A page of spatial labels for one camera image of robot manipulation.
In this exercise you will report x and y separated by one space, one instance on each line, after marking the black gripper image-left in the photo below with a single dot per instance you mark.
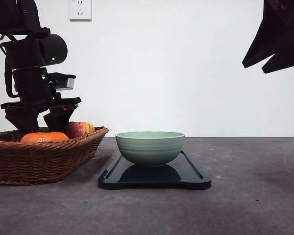
37 97

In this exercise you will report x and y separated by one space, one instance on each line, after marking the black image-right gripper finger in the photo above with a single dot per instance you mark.
275 32
281 60

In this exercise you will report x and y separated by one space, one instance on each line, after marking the green ceramic bowl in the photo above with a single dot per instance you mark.
150 148

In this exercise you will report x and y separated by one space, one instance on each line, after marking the brown wicker basket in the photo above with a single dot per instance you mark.
35 163

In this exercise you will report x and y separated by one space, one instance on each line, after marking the green fruit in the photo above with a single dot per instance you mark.
43 129

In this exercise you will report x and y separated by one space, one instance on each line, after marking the orange tangerine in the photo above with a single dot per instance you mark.
44 137

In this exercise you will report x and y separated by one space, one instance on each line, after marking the red yellow apple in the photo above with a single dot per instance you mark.
80 129

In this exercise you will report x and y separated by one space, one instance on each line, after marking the dark rectangular tray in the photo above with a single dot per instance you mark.
182 173

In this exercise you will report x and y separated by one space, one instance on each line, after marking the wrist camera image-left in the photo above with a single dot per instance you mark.
61 81

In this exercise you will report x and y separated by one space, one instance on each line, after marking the white wall socket left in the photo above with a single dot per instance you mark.
80 11

